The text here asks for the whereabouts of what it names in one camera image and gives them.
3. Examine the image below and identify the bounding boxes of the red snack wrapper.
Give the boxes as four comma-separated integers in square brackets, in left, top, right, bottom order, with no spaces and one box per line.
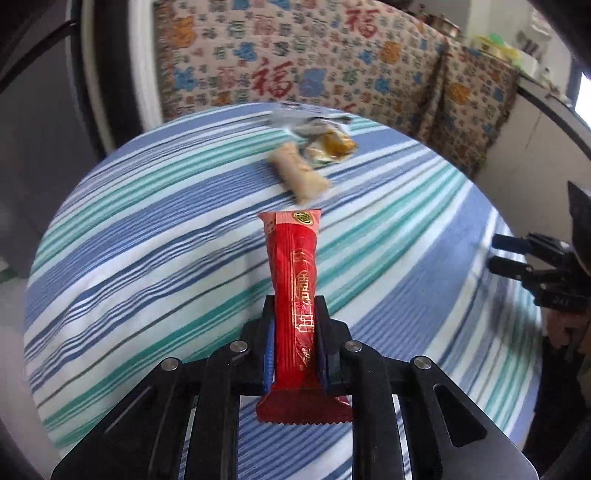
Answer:
[256,209,352,425]

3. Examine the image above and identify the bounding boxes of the beige paper wrapper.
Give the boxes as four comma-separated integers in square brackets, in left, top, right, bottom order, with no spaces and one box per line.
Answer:
[269,142,332,205]

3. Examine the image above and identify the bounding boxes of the yellow white snack wrapper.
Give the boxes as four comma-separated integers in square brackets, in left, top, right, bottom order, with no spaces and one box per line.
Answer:
[301,130,358,167]

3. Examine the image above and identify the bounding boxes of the white kitchen counter cabinet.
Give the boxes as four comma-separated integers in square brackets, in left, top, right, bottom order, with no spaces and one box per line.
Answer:
[475,78,590,242]

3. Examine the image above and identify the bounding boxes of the person's right hand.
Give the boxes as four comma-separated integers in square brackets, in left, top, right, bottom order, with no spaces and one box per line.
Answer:
[546,310,590,349]

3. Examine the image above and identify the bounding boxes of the striped blue green tablecloth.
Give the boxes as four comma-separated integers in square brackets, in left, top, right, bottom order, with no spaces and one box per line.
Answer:
[24,103,542,479]

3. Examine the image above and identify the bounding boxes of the yellow green container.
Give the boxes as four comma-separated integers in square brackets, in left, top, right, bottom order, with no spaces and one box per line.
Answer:
[471,34,521,64]

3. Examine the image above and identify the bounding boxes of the steel pot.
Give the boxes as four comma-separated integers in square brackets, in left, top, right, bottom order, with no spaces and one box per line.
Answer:
[417,12,461,39]

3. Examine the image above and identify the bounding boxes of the patterned Chinese character blanket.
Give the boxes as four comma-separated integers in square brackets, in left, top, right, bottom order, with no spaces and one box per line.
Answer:
[153,1,448,136]

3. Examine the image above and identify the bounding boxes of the grey refrigerator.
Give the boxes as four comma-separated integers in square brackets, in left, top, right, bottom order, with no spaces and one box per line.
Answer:
[1,1,98,278]

